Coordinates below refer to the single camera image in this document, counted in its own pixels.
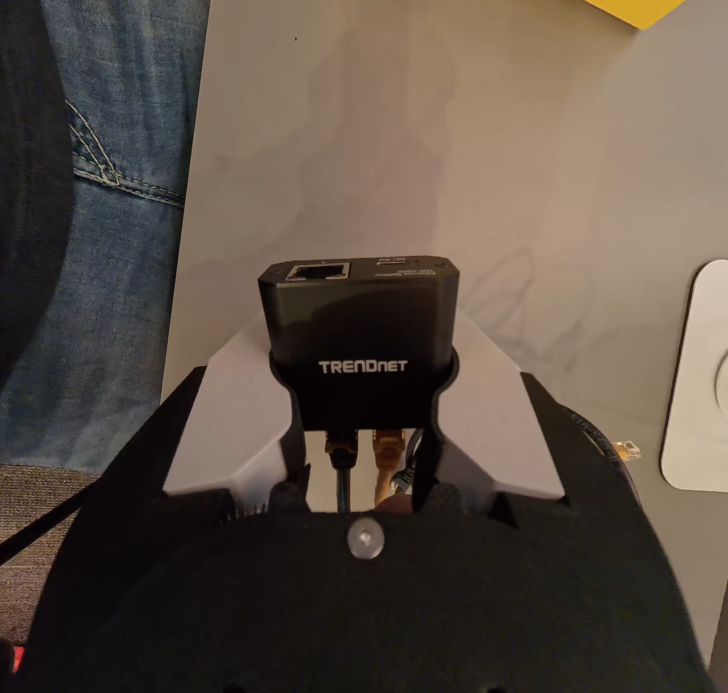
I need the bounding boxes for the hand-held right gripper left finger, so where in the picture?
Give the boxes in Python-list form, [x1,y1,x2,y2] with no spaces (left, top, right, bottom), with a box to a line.
[162,313,309,499]

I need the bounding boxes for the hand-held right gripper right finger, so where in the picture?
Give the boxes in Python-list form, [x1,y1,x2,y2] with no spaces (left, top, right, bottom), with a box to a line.
[412,311,565,513]

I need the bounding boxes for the yellow ethernet cable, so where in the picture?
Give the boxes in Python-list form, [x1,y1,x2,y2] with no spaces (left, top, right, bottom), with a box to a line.
[372,429,642,506]

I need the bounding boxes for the black ethernet cable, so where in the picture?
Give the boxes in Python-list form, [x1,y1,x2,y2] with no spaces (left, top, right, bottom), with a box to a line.
[324,406,623,513]

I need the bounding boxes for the black network switch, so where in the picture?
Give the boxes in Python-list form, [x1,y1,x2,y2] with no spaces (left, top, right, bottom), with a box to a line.
[257,257,460,431]

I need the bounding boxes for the person's blue jeans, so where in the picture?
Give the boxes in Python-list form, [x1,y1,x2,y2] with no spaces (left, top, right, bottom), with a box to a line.
[0,0,216,472]

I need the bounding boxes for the grey fabric chair seat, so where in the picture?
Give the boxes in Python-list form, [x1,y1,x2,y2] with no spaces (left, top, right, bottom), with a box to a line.
[0,465,115,620]

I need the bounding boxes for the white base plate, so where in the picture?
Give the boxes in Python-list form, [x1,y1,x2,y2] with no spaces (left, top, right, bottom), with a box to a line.
[660,259,728,492]

